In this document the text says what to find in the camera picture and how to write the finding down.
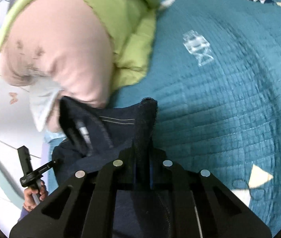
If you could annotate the person's left forearm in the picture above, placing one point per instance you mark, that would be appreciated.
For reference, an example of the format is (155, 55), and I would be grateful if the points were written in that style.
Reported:
(24, 215)

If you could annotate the navy zip jacket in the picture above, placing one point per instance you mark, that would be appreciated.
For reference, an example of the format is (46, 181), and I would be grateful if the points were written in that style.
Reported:
(120, 131)

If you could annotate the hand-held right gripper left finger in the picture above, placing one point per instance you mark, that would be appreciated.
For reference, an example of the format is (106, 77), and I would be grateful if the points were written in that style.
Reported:
(128, 169)

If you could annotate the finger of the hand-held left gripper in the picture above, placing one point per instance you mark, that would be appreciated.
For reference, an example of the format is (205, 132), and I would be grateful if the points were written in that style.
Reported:
(48, 166)

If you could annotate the teal quilted printed blanket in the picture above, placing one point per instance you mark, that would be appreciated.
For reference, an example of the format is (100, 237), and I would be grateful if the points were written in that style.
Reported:
(217, 99)

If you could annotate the white cloth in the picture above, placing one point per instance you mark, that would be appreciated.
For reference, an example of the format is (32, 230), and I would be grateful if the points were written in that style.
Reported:
(41, 104)

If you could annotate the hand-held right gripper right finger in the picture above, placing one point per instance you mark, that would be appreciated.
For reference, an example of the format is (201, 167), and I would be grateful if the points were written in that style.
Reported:
(156, 173)

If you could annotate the pink pillow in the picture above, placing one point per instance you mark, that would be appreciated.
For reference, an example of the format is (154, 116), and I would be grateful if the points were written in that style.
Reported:
(66, 44)

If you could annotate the person's left hand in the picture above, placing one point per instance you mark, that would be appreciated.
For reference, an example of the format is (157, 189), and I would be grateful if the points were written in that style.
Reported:
(35, 198)

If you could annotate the white butterfly print sheet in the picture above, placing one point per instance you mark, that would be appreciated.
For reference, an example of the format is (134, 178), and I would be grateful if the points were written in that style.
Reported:
(4, 111)

